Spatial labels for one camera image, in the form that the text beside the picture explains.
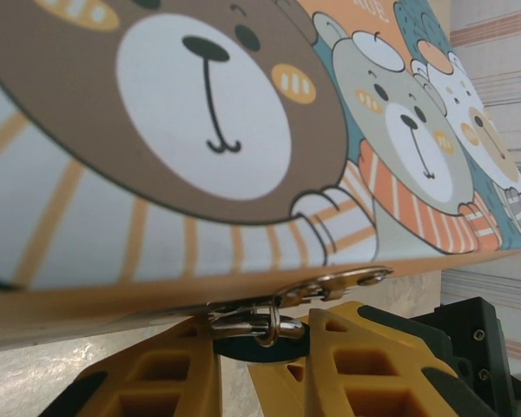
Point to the small blue padlock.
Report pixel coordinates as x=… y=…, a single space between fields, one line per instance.
x=260 y=354

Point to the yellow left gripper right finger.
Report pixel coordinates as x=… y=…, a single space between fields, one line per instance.
x=321 y=382

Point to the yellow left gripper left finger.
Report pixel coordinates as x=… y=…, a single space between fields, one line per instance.
x=113 y=373

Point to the orange bear print tin box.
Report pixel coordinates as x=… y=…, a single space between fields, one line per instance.
x=156 y=130

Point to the silver metal hasp latch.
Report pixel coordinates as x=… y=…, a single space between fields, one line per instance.
x=343 y=280

